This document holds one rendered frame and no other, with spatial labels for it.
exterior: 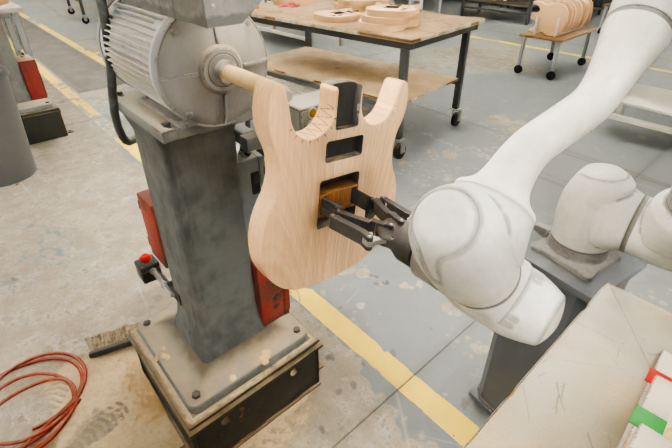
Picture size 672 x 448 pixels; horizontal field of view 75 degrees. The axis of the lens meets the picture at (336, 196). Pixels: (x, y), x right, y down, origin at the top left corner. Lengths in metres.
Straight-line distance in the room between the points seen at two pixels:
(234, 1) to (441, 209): 0.38
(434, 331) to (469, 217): 1.62
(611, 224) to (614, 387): 0.57
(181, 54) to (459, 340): 1.59
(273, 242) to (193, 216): 0.50
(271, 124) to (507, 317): 0.42
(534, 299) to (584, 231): 0.71
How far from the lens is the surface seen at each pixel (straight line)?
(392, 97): 0.87
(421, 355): 1.95
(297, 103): 1.14
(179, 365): 1.60
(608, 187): 1.27
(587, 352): 0.83
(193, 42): 0.93
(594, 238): 1.31
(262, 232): 0.75
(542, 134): 0.59
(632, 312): 0.93
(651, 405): 0.67
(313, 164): 0.76
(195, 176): 1.19
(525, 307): 0.61
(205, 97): 0.96
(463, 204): 0.45
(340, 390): 1.82
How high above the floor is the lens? 1.49
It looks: 31 degrees down
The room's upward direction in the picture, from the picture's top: straight up
